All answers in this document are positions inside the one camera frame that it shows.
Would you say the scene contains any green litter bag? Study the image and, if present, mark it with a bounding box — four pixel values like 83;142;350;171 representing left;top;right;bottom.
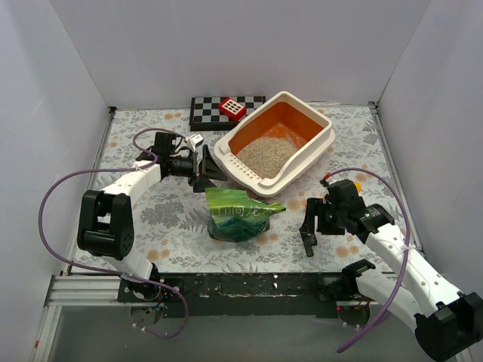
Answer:
205;188;286;243

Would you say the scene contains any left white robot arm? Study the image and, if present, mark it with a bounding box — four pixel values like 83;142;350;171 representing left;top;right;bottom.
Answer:
77;128;227;302

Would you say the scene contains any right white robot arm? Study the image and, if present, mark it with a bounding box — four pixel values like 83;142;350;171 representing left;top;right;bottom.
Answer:
300;179;482;361

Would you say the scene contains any cat litter pile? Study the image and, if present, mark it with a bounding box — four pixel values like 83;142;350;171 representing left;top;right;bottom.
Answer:
236;137;297;179

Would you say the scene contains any white orange litter box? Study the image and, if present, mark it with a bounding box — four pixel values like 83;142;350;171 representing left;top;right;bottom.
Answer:
214;91;335;198

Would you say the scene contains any floral tablecloth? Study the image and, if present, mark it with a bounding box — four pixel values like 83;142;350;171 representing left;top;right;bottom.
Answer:
69;103;422;275

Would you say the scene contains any black white checkerboard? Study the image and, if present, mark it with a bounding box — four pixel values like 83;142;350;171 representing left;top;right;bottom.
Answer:
189;95;266;131

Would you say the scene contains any red white grid block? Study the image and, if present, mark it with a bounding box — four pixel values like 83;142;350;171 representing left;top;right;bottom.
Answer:
218;97;247;121

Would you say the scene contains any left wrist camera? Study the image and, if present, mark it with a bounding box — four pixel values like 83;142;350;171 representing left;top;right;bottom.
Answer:
187;133;205;151

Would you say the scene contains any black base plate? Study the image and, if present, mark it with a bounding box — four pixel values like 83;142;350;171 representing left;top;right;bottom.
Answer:
116;271;373;318

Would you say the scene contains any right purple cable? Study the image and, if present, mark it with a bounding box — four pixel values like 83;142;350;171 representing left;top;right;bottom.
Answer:
326;167;412;354

